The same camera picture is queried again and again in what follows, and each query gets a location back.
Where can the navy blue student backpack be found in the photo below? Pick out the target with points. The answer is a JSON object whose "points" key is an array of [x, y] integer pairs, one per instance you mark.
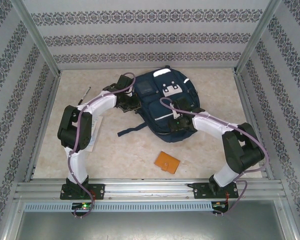
{"points": [[152, 110]]}

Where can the orange leather wallet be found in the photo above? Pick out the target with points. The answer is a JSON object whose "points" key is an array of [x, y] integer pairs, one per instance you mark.
{"points": [[166, 162]]}

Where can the white paper with blue print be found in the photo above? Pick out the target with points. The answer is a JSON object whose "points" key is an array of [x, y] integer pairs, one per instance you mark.
{"points": [[96, 135]]}

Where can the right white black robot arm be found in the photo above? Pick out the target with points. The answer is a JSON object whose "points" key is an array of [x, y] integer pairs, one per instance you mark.
{"points": [[242, 155]]}

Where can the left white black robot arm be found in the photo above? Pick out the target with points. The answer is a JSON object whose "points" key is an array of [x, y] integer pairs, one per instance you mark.
{"points": [[75, 130]]}

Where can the black marker with white barrel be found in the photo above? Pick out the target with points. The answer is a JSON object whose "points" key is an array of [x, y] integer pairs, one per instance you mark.
{"points": [[85, 94]]}

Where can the grey sheet metal shelf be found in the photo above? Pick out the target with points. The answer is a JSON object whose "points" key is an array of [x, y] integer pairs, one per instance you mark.
{"points": [[150, 227]]}

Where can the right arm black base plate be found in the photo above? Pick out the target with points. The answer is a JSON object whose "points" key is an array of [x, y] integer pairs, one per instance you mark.
{"points": [[200, 191]]}

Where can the aluminium table side rail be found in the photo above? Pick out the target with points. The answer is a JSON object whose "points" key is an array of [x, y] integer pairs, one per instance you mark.
{"points": [[48, 112], [242, 87]]}

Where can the aluminium mounting rail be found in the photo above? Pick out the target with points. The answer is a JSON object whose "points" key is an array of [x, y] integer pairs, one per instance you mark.
{"points": [[150, 190]]}

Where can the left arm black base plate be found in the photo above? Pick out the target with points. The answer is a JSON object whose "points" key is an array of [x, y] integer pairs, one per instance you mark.
{"points": [[100, 191]]}

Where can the aluminium frame post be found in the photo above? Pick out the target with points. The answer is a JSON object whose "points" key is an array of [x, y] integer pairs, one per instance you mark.
{"points": [[258, 37], [40, 42]]}

